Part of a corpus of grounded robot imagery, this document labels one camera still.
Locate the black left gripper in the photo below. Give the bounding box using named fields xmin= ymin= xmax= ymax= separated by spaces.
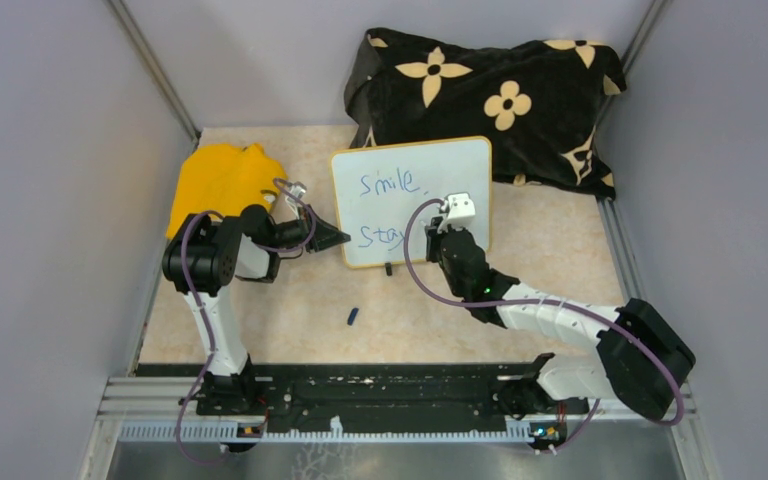
xmin=267 ymin=203 xmax=351 ymax=253

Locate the yellow framed whiteboard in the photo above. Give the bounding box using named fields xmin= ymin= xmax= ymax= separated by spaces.
xmin=330 ymin=136 xmax=492 ymax=268

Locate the blue marker cap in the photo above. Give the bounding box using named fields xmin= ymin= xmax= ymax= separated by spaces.
xmin=347 ymin=307 xmax=359 ymax=326

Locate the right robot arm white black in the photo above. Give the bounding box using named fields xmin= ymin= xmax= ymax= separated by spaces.
xmin=425 ymin=222 xmax=696 ymax=425

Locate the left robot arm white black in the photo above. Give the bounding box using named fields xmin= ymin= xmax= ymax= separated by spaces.
xmin=161 ymin=204 xmax=351 ymax=415

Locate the yellow cloth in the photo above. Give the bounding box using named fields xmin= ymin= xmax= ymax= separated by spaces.
xmin=165 ymin=143 xmax=288 ymax=240

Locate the black floral blanket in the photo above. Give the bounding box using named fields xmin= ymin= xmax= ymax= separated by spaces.
xmin=343 ymin=28 xmax=627 ymax=199

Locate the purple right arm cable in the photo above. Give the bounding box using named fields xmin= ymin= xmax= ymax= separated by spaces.
xmin=402 ymin=197 xmax=687 ymax=458

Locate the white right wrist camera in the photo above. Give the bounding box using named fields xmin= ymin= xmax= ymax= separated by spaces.
xmin=437 ymin=192 xmax=476 ymax=233

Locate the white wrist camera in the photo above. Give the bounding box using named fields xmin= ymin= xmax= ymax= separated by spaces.
xmin=284 ymin=182 xmax=307 ymax=202
xmin=437 ymin=192 xmax=476 ymax=233

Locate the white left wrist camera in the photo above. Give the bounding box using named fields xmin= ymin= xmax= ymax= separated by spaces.
xmin=284 ymin=182 xmax=307 ymax=202

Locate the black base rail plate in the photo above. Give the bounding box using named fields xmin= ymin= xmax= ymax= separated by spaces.
xmin=195 ymin=362 xmax=591 ymax=436

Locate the white perforated cable tray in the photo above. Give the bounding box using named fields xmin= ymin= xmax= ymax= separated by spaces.
xmin=118 ymin=417 xmax=535 ymax=444

